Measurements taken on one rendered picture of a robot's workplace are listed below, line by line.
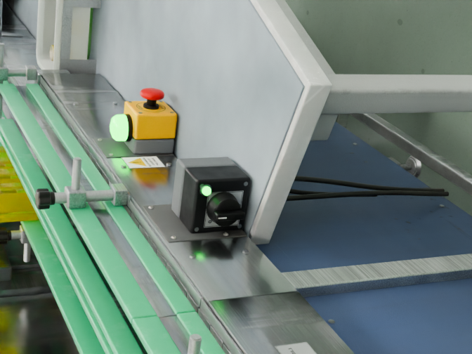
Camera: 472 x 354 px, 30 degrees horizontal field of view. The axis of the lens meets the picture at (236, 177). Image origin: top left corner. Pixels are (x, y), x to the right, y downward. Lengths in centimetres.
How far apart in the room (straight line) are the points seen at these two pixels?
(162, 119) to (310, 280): 43
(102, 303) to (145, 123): 35
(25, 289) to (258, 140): 63
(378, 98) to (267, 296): 31
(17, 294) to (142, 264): 54
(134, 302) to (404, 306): 34
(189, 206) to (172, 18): 40
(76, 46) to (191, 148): 56
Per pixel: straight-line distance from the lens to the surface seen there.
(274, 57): 114
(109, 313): 118
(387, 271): 120
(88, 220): 125
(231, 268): 112
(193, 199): 117
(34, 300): 163
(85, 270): 127
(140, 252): 117
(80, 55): 189
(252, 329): 100
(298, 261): 121
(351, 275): 116
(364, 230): 134
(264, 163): 117
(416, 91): 122
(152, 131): 143
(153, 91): 144
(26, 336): 154
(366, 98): 118
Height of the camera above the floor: 127
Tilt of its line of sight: 25 degrees down
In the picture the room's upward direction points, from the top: 93 degrees counter-clockwise
